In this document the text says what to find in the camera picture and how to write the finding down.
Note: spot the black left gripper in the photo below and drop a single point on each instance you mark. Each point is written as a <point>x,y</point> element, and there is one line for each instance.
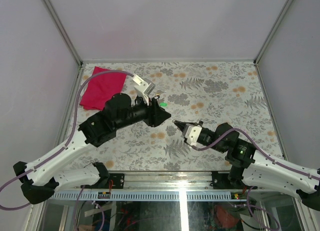
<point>156,115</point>

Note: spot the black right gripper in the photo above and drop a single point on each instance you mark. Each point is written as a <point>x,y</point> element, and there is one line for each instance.
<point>181,125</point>

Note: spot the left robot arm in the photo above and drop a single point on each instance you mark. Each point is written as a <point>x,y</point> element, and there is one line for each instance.
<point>43,177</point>

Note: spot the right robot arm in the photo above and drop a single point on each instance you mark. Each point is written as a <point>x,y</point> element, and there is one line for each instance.
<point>251,166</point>

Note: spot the green key tag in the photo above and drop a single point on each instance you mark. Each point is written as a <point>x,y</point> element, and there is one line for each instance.
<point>163,104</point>

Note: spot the magenta cloth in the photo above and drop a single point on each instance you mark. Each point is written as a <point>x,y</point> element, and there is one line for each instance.
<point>101,89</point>

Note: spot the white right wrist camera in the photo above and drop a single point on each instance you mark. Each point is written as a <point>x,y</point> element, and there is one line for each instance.
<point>192,134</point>

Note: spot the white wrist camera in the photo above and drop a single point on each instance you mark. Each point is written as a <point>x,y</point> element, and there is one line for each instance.
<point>192,134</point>
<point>143,88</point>

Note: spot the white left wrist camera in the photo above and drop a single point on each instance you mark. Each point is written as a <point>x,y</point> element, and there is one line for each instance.
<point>143,88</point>

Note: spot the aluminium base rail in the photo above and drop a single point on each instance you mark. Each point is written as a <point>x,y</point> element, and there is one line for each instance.
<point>160,186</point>

